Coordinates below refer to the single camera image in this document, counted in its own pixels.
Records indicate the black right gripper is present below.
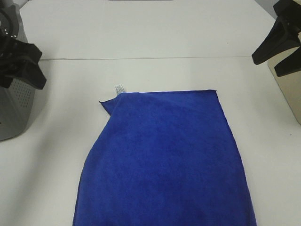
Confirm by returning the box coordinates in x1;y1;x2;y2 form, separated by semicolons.
252;0;301;77

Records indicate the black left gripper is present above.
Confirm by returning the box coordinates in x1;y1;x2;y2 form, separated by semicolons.
0;28;47;90

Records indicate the blue microfibre towel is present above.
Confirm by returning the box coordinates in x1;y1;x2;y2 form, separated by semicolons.
72;89;257;226

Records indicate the beige box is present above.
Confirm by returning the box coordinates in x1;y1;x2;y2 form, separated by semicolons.
268;47;301;124

